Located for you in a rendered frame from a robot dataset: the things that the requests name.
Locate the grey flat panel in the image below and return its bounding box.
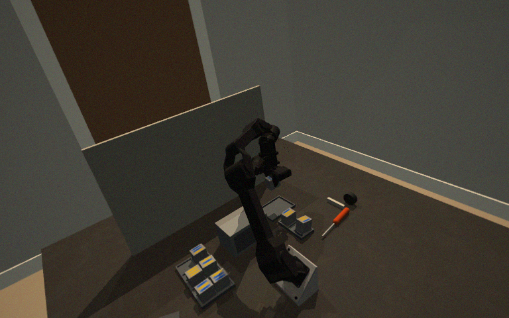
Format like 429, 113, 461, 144
82, 85, 265, 256

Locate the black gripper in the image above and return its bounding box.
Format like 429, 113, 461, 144
260, 150, 292, 187

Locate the orange-handled screwdriver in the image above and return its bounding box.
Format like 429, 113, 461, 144
322, 207, 350, 237

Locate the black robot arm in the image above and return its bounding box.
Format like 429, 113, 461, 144
223, 118, 310, 288

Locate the cream flat bar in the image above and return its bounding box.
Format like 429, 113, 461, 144
327, 197, 345, 209

